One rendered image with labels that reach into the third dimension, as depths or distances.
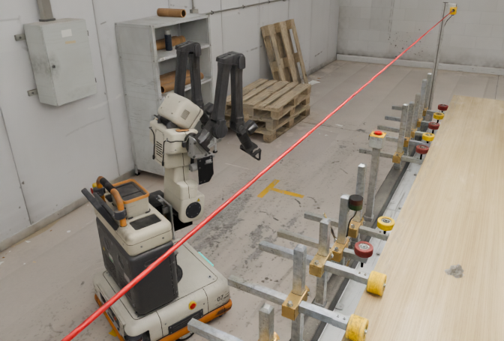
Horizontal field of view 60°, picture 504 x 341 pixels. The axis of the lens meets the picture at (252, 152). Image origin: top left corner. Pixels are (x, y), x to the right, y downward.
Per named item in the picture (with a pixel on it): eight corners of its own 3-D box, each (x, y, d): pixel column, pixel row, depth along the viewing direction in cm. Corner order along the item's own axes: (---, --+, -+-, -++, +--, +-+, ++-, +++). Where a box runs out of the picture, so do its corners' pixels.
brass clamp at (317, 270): (307, 273, 172) (307, 263, 170) (319, 255, 182) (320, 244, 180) (322, 278, 169) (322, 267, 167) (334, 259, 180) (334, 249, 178)
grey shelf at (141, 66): (134, 174, 457) (113, 22, 394) (187, 145, 528) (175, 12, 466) (168, 184, 437) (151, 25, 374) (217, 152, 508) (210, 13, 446)
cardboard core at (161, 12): (156, 8, 429) (180, 9, 416) (161, 7, 436) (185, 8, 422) (157, 16, 432) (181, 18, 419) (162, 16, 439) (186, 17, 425)
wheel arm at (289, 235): (276, 237, 210) (277, 231, 209) (279, 234, 213) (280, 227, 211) (365, 265, 191) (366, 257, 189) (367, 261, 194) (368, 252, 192)
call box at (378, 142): (367, 148, 228) (369, 134, 224) (371, 144, 233) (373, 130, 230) (381, 151, 224) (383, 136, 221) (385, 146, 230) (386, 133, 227)
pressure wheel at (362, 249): (350, 268, 193) (352, 247, 188) (355, 258, 199) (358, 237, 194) (368, 274, 189) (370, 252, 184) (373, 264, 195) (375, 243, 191)
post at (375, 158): (363, 219, 246) (371, 147, 228) (366, 215, 250) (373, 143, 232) (371, 222, 244) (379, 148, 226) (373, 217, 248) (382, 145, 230)
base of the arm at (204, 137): (187, 136, 229) (199, 142, 221) (197, 124, 231) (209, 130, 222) (196, 145, 235) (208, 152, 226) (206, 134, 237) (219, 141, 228)
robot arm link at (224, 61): (214, 49, 221) (225, 52, 214) (235, 51, 229) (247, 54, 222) (204, 133, 234) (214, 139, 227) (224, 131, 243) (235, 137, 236)
